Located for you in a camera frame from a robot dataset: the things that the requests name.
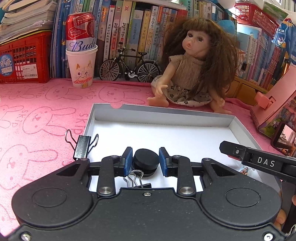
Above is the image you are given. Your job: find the colourful beaded hair clip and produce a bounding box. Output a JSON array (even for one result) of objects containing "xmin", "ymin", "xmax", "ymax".
[{"xmin": 239, "ymin": 166, "xmax": 249, "ymax": 175}]

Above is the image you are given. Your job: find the red mesh basket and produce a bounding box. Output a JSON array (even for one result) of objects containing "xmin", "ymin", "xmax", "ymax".
[{"xmin": 234, "ymin": 2, "xmax": 280, "ymax": 39}]

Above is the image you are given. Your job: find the smartphone with lit screen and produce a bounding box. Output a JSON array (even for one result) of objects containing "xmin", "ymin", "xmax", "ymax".
[{"xmin": 271, "ymin": 122, "xmax": 296, "ymax": 157}]

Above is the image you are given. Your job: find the stack of books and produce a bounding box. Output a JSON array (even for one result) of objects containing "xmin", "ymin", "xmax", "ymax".
[{"xmin": 1, "ymin": 1, "xmax": 58, "ymax": 44}]

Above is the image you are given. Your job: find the blue white round plush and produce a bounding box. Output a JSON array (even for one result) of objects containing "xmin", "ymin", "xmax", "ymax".
[{"xmin": 217, "ymin": 20, "xmax": 236, "ymax": 35}]

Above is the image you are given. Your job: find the white cardboard box tray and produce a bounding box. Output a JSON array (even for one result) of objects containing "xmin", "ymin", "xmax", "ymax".
[{"xmin": 83, "ymin": 102, "xmax": 280, "ymax": 193}]

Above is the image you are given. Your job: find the black binder clip on rim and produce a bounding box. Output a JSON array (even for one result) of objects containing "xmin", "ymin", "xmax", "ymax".
[{"xmin": 65, "ymin": 130, "xmax": 99, "ymax": 161}]

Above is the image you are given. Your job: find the red beer can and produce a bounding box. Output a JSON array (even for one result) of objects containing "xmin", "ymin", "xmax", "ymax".
[{"xmin": 66, "ymin": 12, "xmax": 95, "ymax": 52}]

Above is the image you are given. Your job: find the brown-haired doll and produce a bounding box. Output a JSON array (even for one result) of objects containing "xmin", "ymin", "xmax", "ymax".
[{"xmin": 147, "ymin": 18, "xmax": 238, "ymax": 114}]

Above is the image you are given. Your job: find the pink triangular toy house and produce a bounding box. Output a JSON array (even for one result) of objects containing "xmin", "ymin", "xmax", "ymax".
[{"xmin": 250, "ymin": 65, "xmax": 295, "ymax": 138}]

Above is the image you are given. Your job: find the miniature black bicycle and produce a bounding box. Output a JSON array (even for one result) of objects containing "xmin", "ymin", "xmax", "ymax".
[{"xmin": 99, "ymin": 46, "xmax": 161, "ymax": 83}]

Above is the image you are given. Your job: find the white cat paper cup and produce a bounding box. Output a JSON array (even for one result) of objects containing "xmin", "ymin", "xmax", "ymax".
[{"xmin": 66, "ymin": 45, "xmax": 97, "ymax": 89}]

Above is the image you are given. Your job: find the black binder clip in tray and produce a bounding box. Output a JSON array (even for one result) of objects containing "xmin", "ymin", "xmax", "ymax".
[{"xmin": 123, "ymin": 170, "xmax": 152, "ymax": 188}]

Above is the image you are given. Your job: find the red plastic crate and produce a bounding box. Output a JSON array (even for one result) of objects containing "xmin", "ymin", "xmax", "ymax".
[{"xmin": 1, "ymin": 31, "xmax": 52, "ymax": 84}]

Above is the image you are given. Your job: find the pink bunny table cloth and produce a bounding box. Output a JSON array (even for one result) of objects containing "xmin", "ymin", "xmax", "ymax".
[{"xmin": 1, "ymin": 79, "xmax": 274, "ymax": 235}]

